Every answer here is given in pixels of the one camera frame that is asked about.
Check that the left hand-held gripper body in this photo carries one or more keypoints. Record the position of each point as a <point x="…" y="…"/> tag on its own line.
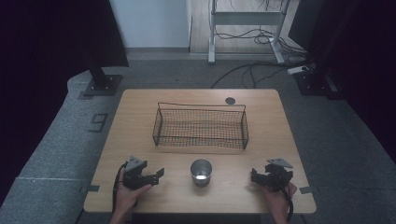
<point x="134" y="179"/>

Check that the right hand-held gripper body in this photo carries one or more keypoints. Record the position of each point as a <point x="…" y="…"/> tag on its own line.
<point x="278" y="175"/>

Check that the metal cup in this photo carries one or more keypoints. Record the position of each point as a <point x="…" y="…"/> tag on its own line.
<point x="201" y="173"/>

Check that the person's left hand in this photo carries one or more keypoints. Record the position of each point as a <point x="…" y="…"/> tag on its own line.
<point x="127" y="196"/>

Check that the person's right hand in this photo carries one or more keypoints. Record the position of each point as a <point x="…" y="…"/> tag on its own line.
<point x="278" y="199"/>

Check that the grey tape piece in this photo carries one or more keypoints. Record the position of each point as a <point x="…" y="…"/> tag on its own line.
<point x="93" y="188"/>
<point x="306" y="190"/>

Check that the dark floor tape numeral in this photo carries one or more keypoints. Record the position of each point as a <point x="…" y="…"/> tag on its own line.
<point x="99" y="122"/>

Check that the dark round table grommet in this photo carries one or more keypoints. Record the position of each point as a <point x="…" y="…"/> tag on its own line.
<point x="230" y="100"/>

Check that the black metal stand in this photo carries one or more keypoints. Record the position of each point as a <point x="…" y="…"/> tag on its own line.
<point x="101" y="82"/>
<point x="317" y="81"/>

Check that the white power strip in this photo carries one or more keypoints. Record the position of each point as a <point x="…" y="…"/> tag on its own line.
<point x="297" y="69"/>

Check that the black curtain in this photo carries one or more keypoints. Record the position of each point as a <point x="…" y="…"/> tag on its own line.
<point x="53" y="40"/>
<point x="355" y="46"/>

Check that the white wall panel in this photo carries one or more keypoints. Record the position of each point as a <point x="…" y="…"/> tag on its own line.
<point x="149" y="23"/>

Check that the white desk frame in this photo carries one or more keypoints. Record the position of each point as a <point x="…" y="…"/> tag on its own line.
<point x="246" y="18"/>

